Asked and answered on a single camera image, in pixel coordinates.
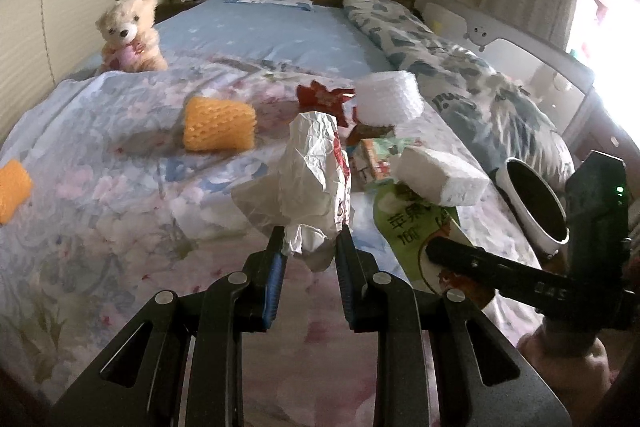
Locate white plastic bag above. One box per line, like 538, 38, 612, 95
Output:
231, 110, 352, 272

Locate green drink carton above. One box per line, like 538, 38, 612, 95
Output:
373, 183, 496, 309

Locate white foam block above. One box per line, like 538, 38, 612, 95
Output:
394, 145, 490, 207

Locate green cartoon juice carton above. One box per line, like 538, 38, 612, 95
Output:
349, 138, 421, 188

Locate red snack wrapper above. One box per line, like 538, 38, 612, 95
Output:
296, 80, 355, 128

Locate white foam fruit net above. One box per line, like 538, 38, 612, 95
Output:
354, 70, 424, 127

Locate white round trash bin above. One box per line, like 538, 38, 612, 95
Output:
495, 157, 570, 256

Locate person's right hand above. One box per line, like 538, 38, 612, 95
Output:
516, 321, 613, 426

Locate grey patterned duvet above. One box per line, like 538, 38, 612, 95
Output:
343, 0, 575, 192

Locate floral pink blanket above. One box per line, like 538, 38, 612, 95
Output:
1, 56, 539, 426

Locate blue bed sheet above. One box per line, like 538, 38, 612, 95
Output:
69, 0, 402, 80

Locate cream teddy bear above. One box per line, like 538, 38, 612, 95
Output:
96, 0, 168, 72

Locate dark wooden nightstand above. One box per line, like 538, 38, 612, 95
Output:
155, 0, 203, 24

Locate orange foam fruit net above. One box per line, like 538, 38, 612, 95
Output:
0, 159, 32, 225

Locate grey bed guard rail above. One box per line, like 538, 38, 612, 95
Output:
418, 0, 639, 195

